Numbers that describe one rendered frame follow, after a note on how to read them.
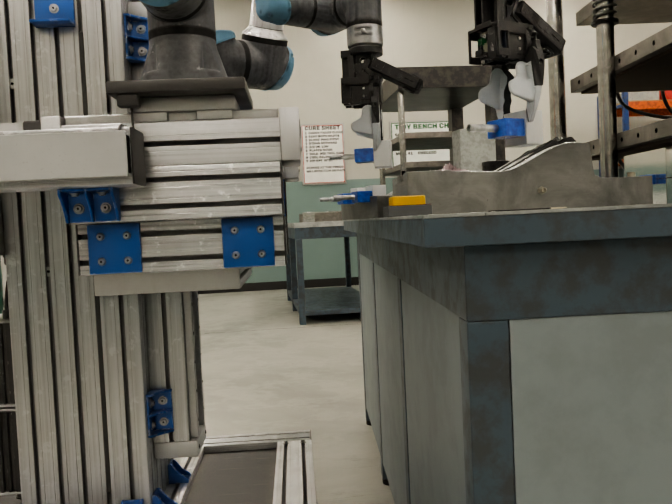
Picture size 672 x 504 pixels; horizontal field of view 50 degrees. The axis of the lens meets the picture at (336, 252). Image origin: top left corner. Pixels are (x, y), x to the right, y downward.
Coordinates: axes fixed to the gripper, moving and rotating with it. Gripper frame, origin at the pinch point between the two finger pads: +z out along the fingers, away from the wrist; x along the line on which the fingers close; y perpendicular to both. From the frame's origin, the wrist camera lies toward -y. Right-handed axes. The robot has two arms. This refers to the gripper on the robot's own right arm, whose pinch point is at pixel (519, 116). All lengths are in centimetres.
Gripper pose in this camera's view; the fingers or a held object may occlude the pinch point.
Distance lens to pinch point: 121.0
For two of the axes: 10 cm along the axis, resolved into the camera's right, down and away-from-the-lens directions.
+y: -8.7, 0.6, -4.9
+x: 4.9, 0.2, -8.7
